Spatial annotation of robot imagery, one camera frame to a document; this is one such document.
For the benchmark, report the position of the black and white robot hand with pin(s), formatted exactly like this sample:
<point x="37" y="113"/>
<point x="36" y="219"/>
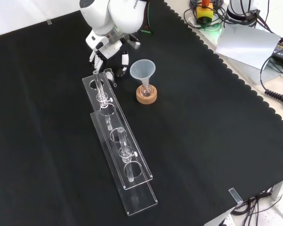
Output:
<point x="99" y="42"/>

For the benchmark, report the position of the grey tape strip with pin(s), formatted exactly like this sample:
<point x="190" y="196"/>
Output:
<point x="235" y="196"/>
<point x="49" y="22"/>

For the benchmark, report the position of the translucent plastic funnel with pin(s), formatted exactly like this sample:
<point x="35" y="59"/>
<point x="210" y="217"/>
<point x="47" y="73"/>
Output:
<point x="142" y="68"/>

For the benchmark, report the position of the black bench cloth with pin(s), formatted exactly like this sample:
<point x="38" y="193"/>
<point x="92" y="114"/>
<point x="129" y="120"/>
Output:
<point x="202" y="117"/>

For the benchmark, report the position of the yellow stop button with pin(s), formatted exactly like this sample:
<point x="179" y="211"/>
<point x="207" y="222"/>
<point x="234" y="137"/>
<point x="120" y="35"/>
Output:
<point x="204" y="13"/>

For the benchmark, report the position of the clear acrylic funnel stand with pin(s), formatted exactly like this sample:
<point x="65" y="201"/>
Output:
<point x="136" y="197"/>

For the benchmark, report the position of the small round-bottom glass flask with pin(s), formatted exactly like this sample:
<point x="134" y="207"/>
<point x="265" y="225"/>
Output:
<point x="146" y="91"/>

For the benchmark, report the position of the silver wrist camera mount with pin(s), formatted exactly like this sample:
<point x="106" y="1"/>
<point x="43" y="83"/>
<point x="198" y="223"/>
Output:
<point x="133" y="42"/>

